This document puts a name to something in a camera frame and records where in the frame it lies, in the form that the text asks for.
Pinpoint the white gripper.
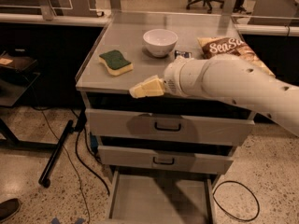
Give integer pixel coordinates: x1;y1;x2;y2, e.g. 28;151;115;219
129;57;192;99

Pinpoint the green and yellow sponge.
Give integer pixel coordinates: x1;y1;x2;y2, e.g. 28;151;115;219
99;49;134;77

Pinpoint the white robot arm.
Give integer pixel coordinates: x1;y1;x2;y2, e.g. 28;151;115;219
129;54;299;136

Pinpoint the top grey drawer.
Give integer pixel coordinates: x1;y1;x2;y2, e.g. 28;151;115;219
86;108;254;146

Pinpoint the grey metal drawer cabinet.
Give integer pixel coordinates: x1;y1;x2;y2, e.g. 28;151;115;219
77;12;260;224

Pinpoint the middle grey drawer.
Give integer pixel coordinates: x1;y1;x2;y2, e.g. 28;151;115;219
98;146;233;175

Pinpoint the bottom grey open drawer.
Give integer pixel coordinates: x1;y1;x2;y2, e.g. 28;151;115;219
105;168;216;224

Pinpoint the white ceramic bowl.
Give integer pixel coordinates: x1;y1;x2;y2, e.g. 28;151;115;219
143;29;178;58

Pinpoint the dark blue snack bar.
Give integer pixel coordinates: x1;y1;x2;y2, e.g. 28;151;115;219
174;50;192;59

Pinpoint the yellow brown chip bag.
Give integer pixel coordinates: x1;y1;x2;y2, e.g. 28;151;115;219
197;36;274;77

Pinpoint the dark side table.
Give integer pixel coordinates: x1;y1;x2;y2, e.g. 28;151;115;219
0;51;39;150

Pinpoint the black stand leg with wheel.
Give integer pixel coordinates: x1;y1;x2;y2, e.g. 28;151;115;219
38;120;73;189

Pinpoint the dark shoe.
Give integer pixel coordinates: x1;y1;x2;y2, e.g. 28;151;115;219
0;198;21;223

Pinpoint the black cable by cabinet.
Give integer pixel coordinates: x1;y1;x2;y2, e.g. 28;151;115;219
74;126;111;197

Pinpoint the black looped floor cable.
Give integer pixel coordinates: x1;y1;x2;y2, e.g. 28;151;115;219
212;180;261;223

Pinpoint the thin black floor cable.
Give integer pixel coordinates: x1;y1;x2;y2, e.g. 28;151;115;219
31;105;92;224

